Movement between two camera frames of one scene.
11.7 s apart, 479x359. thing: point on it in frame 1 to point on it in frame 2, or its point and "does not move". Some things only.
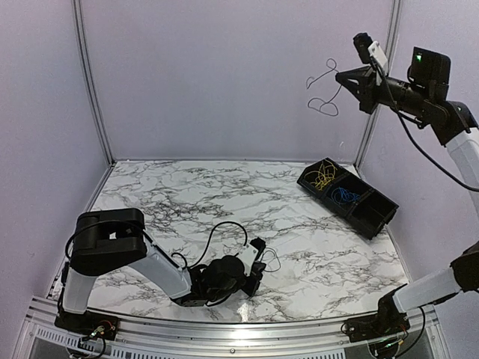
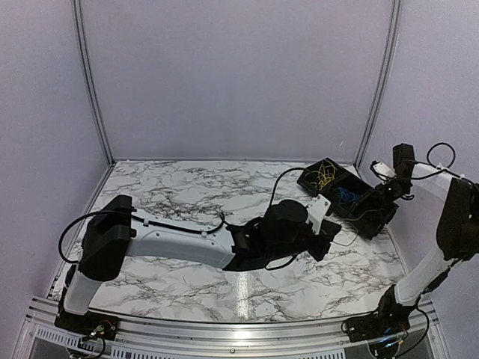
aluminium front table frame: (425, 337) does not move
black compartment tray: (356, 202) does not move
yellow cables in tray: (325, 173) does not move
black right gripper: (366, 78) to (384, 197)
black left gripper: (257, 270) to (329, 229)
